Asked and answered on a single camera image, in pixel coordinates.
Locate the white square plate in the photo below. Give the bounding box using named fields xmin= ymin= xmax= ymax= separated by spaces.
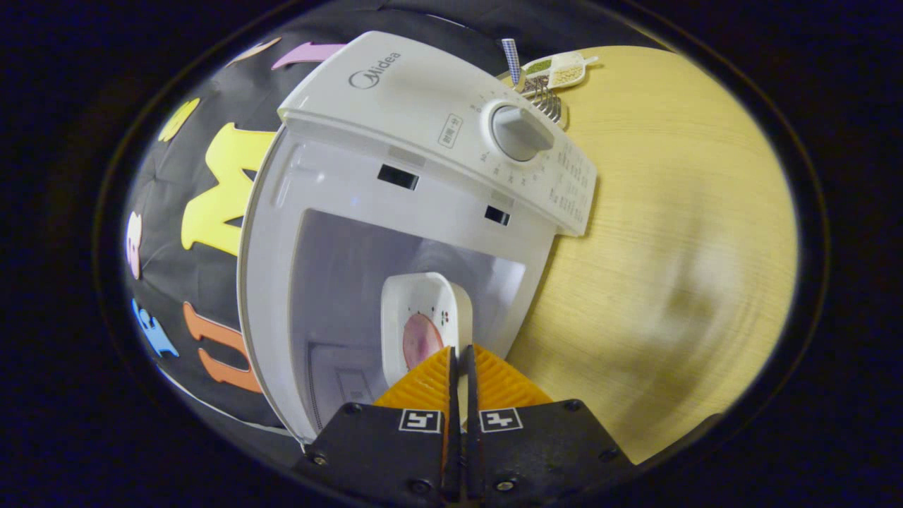
xmin=381 ymin=272 xmax=474 ymax=389

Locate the pink ham slice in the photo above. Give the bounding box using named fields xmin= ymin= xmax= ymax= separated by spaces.
xmin=403 ymin=313 xmax=445 ymax=371

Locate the white microwave oven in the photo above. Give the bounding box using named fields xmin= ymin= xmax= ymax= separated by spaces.
xmin=237 ymin=30 xmax=598 ymax=445

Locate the white divided condiment dish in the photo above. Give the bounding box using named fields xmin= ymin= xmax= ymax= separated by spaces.
xmin=522 ymin=51 xmax=600 ymax=90

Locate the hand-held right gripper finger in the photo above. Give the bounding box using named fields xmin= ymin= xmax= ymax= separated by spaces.
xmin=293 ymin=344 xmax=463 ymax=505
xmin=462 ymin=344 xmax=636 ymax=505

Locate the metal wire basket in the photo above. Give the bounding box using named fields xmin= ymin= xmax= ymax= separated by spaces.
xmin=519 ymin=74 xmax=565 ymax=124

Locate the checked handle utensil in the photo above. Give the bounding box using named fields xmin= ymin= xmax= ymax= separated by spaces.
xmin=502 ymin=38 xmax=524 ymax=89

